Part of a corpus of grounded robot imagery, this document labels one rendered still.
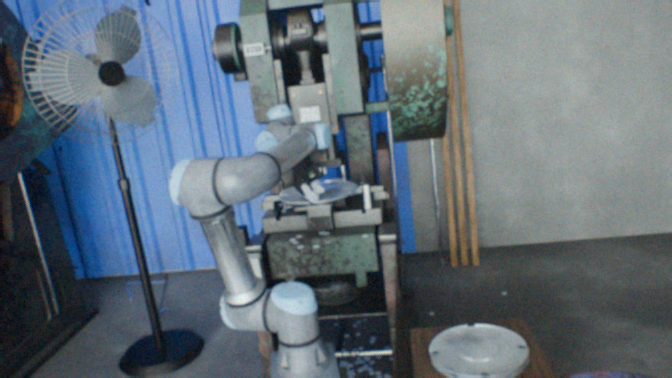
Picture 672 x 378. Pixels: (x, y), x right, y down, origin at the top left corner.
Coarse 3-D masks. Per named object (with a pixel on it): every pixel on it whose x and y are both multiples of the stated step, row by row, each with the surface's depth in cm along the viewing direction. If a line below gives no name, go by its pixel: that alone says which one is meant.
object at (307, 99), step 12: (300, 84) 207; (312, 84) 203; (324, 84) 202; (288, 96) 204; (300, 96) 204; (312, 96) 203; (324, 96) 203; (300, 108) 205; (312, 108) 204; (324, 108) 204; (300, 120) 206; (312, 120) 206; (324, 120) 205; (336, 144) 215; (312, 156) 206; (324, 156) 206; (336, 156) 210
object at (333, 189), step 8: (320, 184) 219; (328, 184) 218; (336, 184) 216; (344, 184) 215; (352, 184) 213; (288, 192) 213; (296, 192) 212; (328, 192) 204; (336, 192) 205; (344, 192) 204; (352, 192) 201; (288, 200) 202; (296, 200) 201; (304, 200) 200; (320, 200) 197; (328, 200) 195
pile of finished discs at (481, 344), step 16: (448, 336) 179; (464, 336) 178; (480, 336) 177; (496, 336) 176; (512, 336) 175; (432, 352) 173; (448, 352) 170; (464, 352) 168; (480, 352) 167; (496, 352) 166; (512, 352) 166; (528, 352) 166; (448, 368) 162; (464, 368) 161; (480, 368) 160; (496, 368) 159; (512, 368) 159
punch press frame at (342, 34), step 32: (256, 0) 196; (288, 0) 197; (320, 0) 196; (352, 0) 199; (256, 32) 194; (352, 32) 192; (256, 64) 197; (352, 64) 195; (256, 96) 200; (352, 96) 198; (352, 128) 231; (352, 160) 235; (288, 256) 204; (320, 256) 203; (352, 256) 202; (352, 352) 212; (384, 352) 211
